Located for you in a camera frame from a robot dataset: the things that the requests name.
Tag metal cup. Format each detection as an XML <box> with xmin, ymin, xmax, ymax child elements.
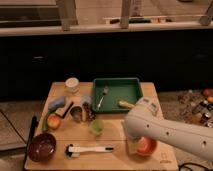
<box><xmin>70</xmin><ymin>106</ymin><xmax>83</xmax><ymax>123</ymax></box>

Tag spice bottles on floor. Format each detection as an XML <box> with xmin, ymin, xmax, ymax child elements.
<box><xmin>178</xmin><ymin>89</ymin><xmax>213</xmax><ymax>128</ymax></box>

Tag white dish brush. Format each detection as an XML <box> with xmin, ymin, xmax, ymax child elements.
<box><xmin>65</xmin><ymin>144</ymin><xmax>114</xmax><ymax>157</ymax></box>

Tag small green cup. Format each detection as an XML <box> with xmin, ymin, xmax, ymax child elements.
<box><xmin>90</xmin><ymin>119</ymin><xmax>104</xmax><ymax>136</ymax></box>

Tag lying spice jar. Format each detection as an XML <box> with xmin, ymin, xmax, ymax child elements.
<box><xmin>81</xmin><ymin>95</ymin><xmax>96</xmax><ymax>122</ymax></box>

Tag green plastic tray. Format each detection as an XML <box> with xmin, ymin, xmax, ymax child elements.
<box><xmin>92</xmin><ymin>78</ymin><xmax>143</xmax><ymax>114</ymax></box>

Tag dark red bowl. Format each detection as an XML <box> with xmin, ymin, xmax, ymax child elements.
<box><xmin>27</xmin><ymin>133</ymin><xmax>56</xmax><ymax>162</ymax></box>

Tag black handled tool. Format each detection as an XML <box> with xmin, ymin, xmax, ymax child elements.
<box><xmin>59</xmin><ymin>102</ymin><xmax>74</xmax><ymax>119</ymax></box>

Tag red yellow apple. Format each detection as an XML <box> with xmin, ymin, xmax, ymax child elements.
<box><xmin>47</xmin><ymin>114</ymin><xmax>61</xmax><ymax>130</ymax></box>

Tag white cup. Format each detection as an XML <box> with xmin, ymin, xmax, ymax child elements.
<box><xmin>65</xmin><ymin>77</ymin><xmax>79</xmax><ymax>93</ymax></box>

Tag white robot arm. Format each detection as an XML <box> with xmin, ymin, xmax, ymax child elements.
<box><xmin>123</xmin><ymin>97</ymin><xmax>213</xmax><ymax>162</ymax></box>

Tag metal fork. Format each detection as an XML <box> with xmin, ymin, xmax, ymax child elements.
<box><xmin>97</xmin><ymin>86</ymin><xmax>109</xmax><ymax>110</ymax></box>

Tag orange bowl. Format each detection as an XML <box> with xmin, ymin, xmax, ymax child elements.
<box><xmin>137</xmin><ymin>137</ymin><xmax>158</xmax><ymax>156</ymax></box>

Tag black bar at table edge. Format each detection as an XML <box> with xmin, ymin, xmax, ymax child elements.
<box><xmin>22</xmin><ymin>116</ymin><xmax>38</xmax><ymax>171</ymax></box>

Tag green vegetable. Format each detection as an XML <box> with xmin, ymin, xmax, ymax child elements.
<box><xmin>42</xmin><ymin>111</ymin><xmax>51</xmax><ymax>132</ymax></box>

